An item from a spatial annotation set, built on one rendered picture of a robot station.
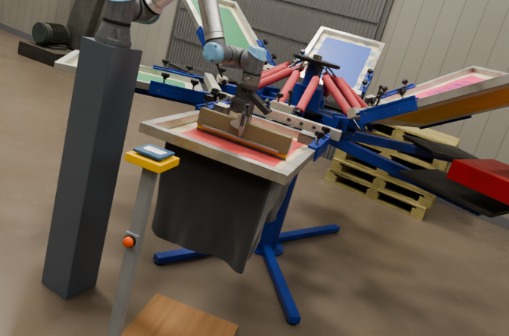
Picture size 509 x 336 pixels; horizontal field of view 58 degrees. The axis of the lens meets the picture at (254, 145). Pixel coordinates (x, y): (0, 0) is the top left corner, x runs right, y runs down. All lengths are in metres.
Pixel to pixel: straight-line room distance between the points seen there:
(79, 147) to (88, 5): 6.11
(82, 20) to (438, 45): 5.43
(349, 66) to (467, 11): 2.26
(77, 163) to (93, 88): 0.35
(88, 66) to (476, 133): 4.59
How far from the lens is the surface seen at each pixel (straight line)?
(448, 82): 3.67
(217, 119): 1.91
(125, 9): 2.03
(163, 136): 1.70
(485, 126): 5.76
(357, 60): 3.98
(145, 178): 1.54
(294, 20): 6.31
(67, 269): 2.35
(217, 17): 1.78
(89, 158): 2.09
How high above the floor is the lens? 1.44
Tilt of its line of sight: 15 degrees down
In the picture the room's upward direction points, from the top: 15 degrees clockwise
